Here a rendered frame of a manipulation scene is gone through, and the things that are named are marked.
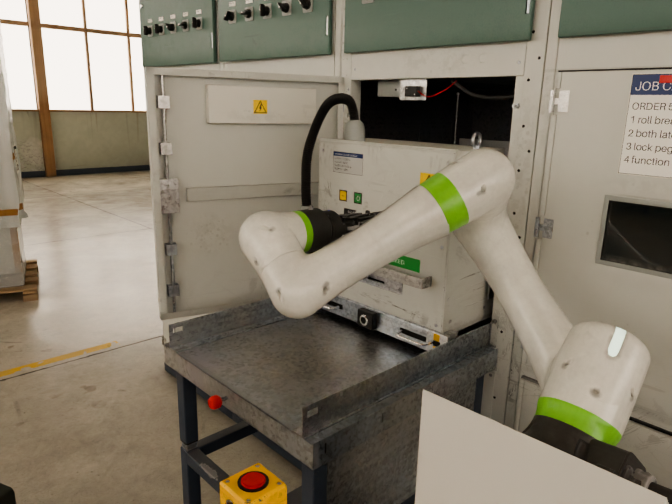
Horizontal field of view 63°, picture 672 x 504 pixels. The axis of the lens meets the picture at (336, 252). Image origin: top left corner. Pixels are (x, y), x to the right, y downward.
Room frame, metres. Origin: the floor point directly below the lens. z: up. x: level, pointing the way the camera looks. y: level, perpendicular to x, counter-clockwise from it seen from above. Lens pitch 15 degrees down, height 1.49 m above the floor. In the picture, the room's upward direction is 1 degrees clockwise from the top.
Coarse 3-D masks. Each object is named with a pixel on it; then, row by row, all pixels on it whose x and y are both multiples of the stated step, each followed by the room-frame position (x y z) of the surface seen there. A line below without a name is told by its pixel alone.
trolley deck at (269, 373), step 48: (240, 336) 1.46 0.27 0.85; (288, 336) 1.47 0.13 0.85; (336, 336) 1.48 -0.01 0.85; (384, 336) 1.49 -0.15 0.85; (240, 384) 1.18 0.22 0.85; (288, 384) 1.19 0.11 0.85; (336, 384) 1.20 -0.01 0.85; (432, 384) 1.21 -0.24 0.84; (288, 432) 1.00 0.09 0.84; (336, 432) 0.99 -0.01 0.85
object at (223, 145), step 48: (192, 96) 1.67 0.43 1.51; (240, 96) 1.71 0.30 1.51; (288, 96) 1.79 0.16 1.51; (192, 144) 1.67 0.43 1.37; (240, 144) 1.74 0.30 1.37; (288, 144) 1.82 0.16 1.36; (192, 192) 1.65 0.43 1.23; (240, 192) 1.72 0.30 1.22; (288, 192) 1.80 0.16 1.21; (192, 240) 1.66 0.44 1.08; (192, 288) 1.66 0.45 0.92; (240, 288) 1.74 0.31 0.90
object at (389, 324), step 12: (336, 300) 1.61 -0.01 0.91; (348, 300) 1.57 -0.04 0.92; (336, 312) 1.61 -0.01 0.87; (348, 312) 1.57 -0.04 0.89; (384, 312) 1.48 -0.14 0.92; (384, 324) 1.46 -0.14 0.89; (396, 324) 1.43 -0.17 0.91; (408, 324) 1.40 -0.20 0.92; (396, 336) 1.43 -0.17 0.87; (408, 336) 1.40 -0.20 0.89; (420, 336) 1.37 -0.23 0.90; (444, 336) 1.32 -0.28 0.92; (456, 336) 1.34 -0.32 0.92
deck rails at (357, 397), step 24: (216, 312) 1.47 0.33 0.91; (240, 312) 1.53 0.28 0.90; (264, 312) 1.59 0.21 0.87; (192, 336) 1.42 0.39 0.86; (216, 336) 1.45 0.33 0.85; (480, 336) 1.41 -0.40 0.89; (408, 360) 1.19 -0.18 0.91; (432, 360) 1.26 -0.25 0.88; (456, 360) 1.33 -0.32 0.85; (360, 384) 1.08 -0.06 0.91; (384, 384) 1.14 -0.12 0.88; (408, 384) 1.20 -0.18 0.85; (312, 408) 0.99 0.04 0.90; (336, 408) 1.03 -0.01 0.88; (360, 408) 1.08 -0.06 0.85; (312, 432) 0.99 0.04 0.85
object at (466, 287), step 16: (368, 144) 1.54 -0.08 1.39; (384, 144) 1.50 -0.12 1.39; (400, 144) 1.54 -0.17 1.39; (416, 144) 1.56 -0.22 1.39; (432, 144) 1.58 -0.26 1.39; (448, 144) 1.60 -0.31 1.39; (448, 256) 1.34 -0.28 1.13; (464, 256) 1.39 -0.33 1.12; (448, 272) 1.34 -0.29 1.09; (464, 272) 1.39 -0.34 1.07; (480, 272) 1.45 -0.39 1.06; (448, 288) 1.35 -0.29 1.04; (464, 288) 1.40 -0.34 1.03; (480, 288) 1.45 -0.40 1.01; (448, 304) 1.35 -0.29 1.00; (464, 304) 1.40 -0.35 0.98; (480, 304) 1.46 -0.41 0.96; (448, 320) 1.35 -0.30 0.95; (464, 320) 1.41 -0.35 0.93; (480, 320) 1.46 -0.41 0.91
